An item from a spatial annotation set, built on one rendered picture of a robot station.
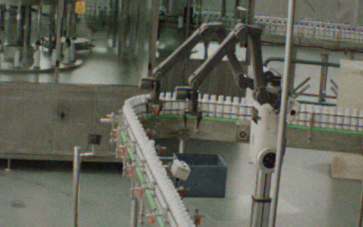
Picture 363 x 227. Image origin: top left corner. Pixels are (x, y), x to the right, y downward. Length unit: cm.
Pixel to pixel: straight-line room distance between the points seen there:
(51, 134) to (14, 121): 39
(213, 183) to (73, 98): 310
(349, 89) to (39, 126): 318
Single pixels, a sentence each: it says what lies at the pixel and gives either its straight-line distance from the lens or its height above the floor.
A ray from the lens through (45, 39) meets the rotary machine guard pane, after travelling 867.
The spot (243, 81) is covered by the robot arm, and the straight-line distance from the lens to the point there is 535.
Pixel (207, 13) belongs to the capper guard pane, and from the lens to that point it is 1074.
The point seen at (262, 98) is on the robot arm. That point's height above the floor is 158.
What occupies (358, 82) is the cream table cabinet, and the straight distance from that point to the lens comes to 933.
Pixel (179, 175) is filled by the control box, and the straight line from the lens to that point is 520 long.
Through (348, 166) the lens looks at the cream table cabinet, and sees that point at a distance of 951.
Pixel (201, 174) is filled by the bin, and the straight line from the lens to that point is 590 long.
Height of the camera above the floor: 247
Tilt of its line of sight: 12 degrees down
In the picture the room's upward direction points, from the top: 4 degrees clockwise
